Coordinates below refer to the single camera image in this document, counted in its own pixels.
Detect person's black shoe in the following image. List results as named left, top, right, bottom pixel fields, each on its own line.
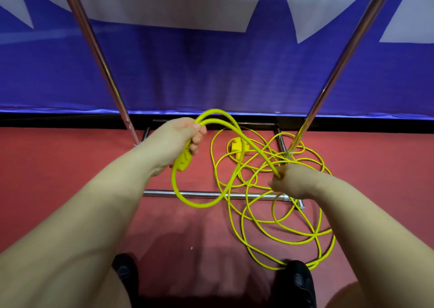
left=273, top=259, right=317, bottom=308
left=111, top=253, right=140, bottom=308

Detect person's right forearm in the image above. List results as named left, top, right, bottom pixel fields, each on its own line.
left=315, top=174, right=434, bottom=308

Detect chrome metal rack frame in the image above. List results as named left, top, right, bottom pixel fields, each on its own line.
left=57, top=0, right=399, bottom=211

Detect person's left leg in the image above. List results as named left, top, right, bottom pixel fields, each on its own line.
left=98, top=273, right=133, bottom=308

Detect person's left forearm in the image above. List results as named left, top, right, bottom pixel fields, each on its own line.
left=0, top=139, right=160, bottom=308

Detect yellow extension cord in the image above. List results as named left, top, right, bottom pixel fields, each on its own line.
left=171, top=109, right=336, bottom=271

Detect blue banner with white shapes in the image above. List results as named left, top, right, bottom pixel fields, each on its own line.
left=0, top=0, right=434, bottom=119

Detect person's black left shoe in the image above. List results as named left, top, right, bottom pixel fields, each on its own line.
left=111, top=253, right=140, bottom=308

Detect person's black right shoe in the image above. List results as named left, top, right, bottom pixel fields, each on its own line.
left=273, top=259, right=317, bottom=308

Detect person's right hand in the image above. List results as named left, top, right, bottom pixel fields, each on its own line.
left=268, top=164, right=327, bottom=200

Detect person's right leg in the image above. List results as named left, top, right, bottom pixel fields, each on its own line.
left=325, top=282, right=368, bottom=308

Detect person's left hand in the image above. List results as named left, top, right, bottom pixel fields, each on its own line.
left=146, top=117, right=208, bottom=178

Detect person's leg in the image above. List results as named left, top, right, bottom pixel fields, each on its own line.
left=325, top=282, right=368, bottom=308
left=98, top=273, right=133, bottom=308

